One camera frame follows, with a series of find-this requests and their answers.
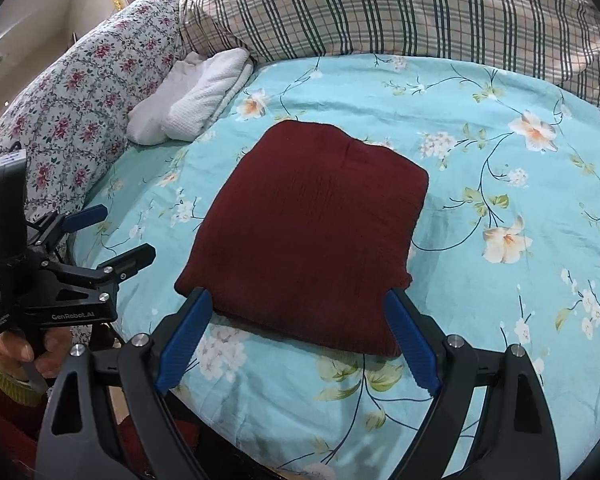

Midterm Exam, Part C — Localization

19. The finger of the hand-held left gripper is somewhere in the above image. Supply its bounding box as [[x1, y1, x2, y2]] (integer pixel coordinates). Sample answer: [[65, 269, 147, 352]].
[[55, 243, 157, 297], [27, 204, 108, 251]]

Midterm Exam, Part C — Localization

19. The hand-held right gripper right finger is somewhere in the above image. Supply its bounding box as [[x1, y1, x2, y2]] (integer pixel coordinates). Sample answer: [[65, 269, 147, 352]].
[[382, 287, 562, 480]]

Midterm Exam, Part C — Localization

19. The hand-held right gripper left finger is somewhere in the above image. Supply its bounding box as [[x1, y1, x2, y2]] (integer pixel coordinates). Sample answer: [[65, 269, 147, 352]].
[[35, 286, 216, 480]]

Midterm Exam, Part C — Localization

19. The maroon knit hoodie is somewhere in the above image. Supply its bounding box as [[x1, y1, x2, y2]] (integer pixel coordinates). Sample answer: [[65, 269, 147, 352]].
[[174, 120, 429, 359]]

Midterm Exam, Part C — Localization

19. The person's left forearm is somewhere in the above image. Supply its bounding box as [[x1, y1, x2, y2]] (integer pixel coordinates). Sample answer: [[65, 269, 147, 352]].
[[0, 357, 46, 480]]

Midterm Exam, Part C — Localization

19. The person's left hand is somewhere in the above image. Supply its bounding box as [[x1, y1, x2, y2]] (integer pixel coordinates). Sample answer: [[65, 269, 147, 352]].
[[0, 325, 74, 382]]

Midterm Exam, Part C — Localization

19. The light blue floral bedsheet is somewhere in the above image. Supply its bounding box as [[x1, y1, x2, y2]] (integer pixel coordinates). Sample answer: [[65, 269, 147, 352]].
[[67, 52, 600, 480]]

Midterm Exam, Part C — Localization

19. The red flower print quilt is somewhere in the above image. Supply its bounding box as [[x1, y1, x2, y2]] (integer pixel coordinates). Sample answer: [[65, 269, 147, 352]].
[[0, 0, 191, 321]]

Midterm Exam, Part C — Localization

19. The white folded towel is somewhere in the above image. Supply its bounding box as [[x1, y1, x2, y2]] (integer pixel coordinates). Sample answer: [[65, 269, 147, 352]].
[[126, 47, 255, 145]]

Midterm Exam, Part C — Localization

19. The plaid pillow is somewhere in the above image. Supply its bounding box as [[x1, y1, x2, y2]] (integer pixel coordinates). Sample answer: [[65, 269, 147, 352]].
[[177, 0, 600, 122]]

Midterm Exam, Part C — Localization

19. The gold bracelet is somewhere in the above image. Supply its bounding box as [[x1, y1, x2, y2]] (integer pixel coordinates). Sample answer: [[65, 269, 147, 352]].
[[0, 355, 50, 409]]

